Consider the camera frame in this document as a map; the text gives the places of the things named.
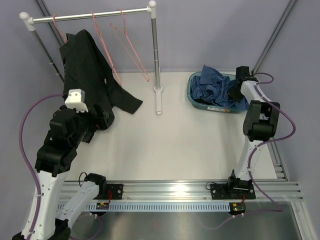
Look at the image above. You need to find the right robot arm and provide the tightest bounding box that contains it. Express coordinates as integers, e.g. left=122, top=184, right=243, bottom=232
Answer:
left=220, top=66, right=281, bottom=200

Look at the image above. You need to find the aluminium frame post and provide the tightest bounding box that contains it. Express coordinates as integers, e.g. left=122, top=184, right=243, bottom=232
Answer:
left=251, top=0, right=299, bottom=74

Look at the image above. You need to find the black pinstriped shirt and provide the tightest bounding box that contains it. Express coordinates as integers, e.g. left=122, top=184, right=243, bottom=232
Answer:
left=58, top=29, right=144, bottom=144

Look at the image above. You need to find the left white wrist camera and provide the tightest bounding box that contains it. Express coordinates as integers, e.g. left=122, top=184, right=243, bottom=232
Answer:
left=64, top=89, right=89, bottom=113

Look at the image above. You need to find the teal plastic tub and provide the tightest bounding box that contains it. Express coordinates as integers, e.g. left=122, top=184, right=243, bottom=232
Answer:
left=186, top=71, right=243, bottom=114

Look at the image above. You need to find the blue checked shirt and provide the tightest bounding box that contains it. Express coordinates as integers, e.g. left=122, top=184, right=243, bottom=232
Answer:
left=190, top=65, right=249, bottom=111

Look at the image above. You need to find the white slotted cable duct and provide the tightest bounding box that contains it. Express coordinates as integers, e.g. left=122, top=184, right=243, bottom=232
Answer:
left=57, top=201, right=232, bottom=213

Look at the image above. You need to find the pink hanger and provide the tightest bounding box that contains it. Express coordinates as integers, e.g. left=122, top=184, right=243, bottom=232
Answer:
left=91, top=12, right=122, bottom=86
left=110, top=8, right=150, bottom=82
left=52, top=14, right=68, bottom=43

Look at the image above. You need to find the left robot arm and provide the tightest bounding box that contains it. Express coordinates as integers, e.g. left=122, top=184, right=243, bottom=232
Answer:
left=12, top=105, right=112, bottom=240

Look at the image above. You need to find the aluminium mounting rail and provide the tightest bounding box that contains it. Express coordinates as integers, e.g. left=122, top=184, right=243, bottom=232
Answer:
left=59, top=180, right=305, bottom=204

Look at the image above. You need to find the silver clothes rack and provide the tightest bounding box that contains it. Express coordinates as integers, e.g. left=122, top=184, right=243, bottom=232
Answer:
left=19, top=0, right=164, bottom=116

